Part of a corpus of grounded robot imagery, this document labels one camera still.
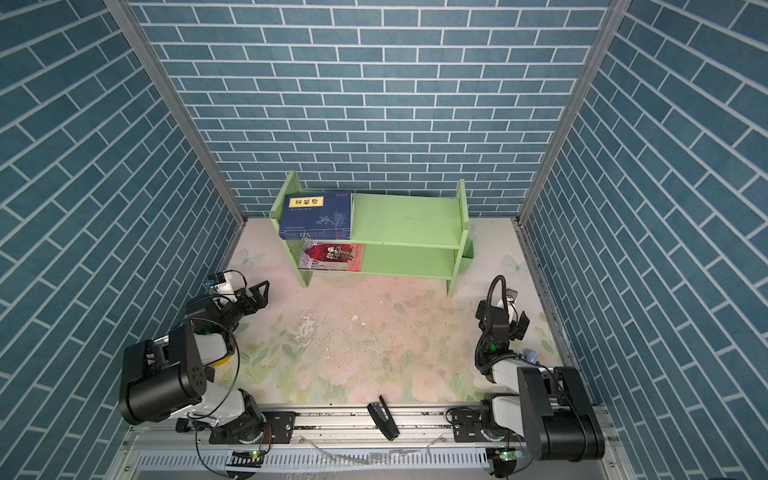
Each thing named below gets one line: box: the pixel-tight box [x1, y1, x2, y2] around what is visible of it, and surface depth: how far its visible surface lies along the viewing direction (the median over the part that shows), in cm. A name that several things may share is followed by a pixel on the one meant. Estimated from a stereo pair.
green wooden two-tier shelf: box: [270, 170, 469, 296], surface depth 86 cm
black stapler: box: [366, 395, 400, 441], surface depth 75 cm
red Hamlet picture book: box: [298, 240, 365, 272], surface depth 95 cm
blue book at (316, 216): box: [279, 192, 352, 241], surface depth 80 cm
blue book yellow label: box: [279, 230, 351, 241], surface depth 78 cm
